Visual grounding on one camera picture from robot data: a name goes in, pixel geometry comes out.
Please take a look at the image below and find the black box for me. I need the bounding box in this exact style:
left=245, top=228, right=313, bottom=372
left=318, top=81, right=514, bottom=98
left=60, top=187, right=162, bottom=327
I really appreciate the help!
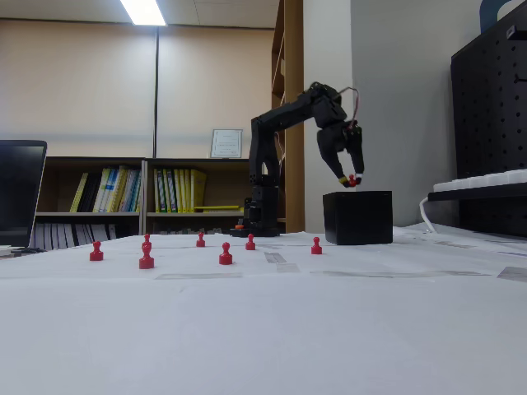
left=322, top=190, right=394, bottom=247

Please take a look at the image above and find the tall wooden bookshelf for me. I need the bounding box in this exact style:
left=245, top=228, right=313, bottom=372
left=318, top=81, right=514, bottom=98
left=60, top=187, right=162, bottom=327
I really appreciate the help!
left=270, top=0, right=305, bottom=235

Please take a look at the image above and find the framed white certificate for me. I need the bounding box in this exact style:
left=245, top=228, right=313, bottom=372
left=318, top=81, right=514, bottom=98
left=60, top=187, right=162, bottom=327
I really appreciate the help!
left=210, top=128, right=244, bottom=160

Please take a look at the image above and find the black shelf ledge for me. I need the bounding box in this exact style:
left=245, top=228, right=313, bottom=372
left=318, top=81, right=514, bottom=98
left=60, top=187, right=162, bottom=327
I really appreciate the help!
left=427, top=187, right=527, bottom=203

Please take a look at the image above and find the wide yellow binder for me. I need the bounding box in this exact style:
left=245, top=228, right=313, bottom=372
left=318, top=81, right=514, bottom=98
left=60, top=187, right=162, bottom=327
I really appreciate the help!
left=190, top=168, right=208, bottom=214

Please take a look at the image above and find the black pegboard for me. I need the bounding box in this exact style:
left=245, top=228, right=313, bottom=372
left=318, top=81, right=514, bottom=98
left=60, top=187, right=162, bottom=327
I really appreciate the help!
left=450, top=2, right=527, bottom=239

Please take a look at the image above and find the low wooden bookshelf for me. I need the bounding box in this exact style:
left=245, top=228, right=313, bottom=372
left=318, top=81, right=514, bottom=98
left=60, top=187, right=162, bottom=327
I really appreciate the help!
left=142, top=157, right=254, bottom=236
left=34, top=155, right=148, bottom=251

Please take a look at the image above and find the green white binder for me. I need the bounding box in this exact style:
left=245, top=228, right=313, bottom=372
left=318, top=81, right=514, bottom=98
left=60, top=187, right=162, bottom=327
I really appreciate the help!
left=161, top=167, right=178, bottom=214

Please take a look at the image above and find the white paper table cover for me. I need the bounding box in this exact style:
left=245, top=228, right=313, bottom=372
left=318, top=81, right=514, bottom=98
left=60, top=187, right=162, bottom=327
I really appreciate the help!
left=0, top=224, right=527, bottom=395

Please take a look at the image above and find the blue rounded object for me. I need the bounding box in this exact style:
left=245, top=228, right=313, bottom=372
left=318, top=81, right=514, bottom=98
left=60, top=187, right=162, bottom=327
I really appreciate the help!
left=479, top=0, right=515, bottom=35

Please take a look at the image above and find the pale blue book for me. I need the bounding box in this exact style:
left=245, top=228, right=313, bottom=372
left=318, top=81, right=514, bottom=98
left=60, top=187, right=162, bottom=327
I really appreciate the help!
left=121, top=168, right=143, bottom=214

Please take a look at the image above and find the ceiling light panel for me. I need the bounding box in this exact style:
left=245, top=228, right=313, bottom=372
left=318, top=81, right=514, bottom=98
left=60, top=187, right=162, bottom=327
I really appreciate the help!
left=119, top=0, right=169, bottom=28

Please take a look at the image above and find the white yellow book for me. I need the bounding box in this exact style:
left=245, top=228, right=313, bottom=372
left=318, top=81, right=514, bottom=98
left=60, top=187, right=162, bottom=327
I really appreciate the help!
left=92, top=167, right=114, bottom=214

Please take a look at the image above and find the black book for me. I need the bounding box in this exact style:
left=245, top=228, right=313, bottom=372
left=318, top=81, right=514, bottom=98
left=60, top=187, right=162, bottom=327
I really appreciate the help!
left=77, top=172, right=103, bottom=214

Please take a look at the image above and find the thin yellow book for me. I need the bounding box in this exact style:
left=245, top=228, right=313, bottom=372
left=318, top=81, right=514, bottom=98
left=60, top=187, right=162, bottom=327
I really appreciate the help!
left=68, top=172, right=90, bottom=214

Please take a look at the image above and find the white binders row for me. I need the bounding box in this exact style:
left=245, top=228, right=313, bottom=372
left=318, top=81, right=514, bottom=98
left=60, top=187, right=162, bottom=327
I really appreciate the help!
left=34, top=222, right=119, bottom=251

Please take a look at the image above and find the laptop screen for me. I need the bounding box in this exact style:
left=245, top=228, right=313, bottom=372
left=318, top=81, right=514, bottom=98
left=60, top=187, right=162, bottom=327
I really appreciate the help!
left=0, top=139, right=49, bottom=249

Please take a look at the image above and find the red servo cable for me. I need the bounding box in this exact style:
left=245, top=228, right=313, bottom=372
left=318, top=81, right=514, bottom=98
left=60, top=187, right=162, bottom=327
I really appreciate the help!
left=337, top=86, right=361, bottom=132

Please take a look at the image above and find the white power strip cable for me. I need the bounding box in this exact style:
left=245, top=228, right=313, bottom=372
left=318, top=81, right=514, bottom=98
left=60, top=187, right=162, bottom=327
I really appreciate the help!
left=418, top=195, right=438, bottom=235

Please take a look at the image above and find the thin black wall pole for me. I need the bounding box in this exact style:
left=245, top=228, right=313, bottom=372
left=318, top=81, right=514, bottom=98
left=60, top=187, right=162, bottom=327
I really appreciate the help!
left=153, top=25, right=161, bottom=160

